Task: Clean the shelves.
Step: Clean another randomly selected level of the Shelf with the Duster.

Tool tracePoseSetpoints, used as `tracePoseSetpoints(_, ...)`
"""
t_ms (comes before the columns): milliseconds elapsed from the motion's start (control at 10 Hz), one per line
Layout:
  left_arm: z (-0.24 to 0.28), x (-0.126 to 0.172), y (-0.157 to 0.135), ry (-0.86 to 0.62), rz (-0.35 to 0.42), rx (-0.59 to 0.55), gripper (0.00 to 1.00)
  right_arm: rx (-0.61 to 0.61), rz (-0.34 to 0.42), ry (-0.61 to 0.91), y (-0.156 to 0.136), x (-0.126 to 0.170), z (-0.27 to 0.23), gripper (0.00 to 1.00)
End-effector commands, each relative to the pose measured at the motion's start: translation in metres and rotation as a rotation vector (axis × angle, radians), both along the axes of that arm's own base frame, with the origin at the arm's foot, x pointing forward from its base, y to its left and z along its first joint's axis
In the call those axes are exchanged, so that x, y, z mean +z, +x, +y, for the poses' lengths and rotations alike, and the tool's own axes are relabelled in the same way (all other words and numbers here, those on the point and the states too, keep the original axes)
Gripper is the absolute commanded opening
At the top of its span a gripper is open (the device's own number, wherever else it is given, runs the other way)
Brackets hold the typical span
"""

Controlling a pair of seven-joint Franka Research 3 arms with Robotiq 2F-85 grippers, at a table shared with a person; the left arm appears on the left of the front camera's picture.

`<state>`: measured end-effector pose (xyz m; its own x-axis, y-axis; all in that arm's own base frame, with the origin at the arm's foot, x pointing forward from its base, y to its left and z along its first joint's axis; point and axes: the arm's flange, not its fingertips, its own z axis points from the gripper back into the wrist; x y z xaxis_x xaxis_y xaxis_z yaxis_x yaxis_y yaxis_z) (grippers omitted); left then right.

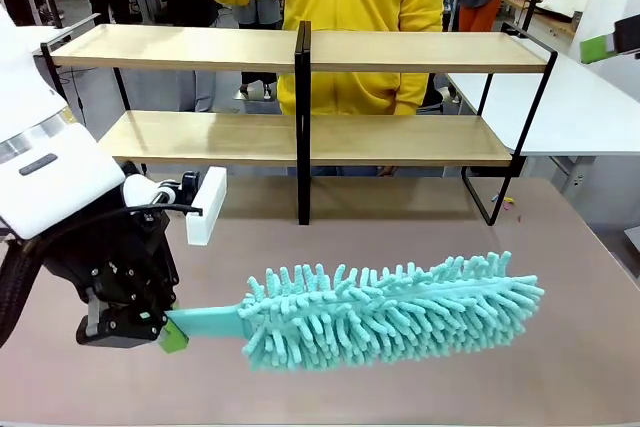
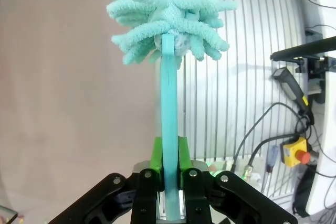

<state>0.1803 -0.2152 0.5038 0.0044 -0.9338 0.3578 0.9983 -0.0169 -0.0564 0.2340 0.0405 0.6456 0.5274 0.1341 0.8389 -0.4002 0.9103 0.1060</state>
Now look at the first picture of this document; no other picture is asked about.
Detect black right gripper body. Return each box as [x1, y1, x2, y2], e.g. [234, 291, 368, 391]
[613, 15, 640, 56]

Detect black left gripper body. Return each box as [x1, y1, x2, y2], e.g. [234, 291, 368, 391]
[43, 206, 171, 301]

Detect teal microfibre duster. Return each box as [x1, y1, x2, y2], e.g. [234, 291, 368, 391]
[164, 249, 546, 374]

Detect white side table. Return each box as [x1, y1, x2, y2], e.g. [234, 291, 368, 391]
[447, 49, 640, 193]

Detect person in grey trousers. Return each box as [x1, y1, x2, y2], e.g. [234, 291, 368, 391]
[234, 0, 285, 101]

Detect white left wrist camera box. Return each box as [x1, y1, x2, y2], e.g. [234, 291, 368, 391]
[184, 165, 229, 248]

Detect black braided cable sleeve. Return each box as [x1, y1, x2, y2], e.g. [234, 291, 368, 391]
[0, 234, 56, 348]

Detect wooden shelf black metal frame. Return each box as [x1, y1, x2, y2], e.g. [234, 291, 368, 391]
[299, 20, 559, 226]
[39, 13, 307, 226]

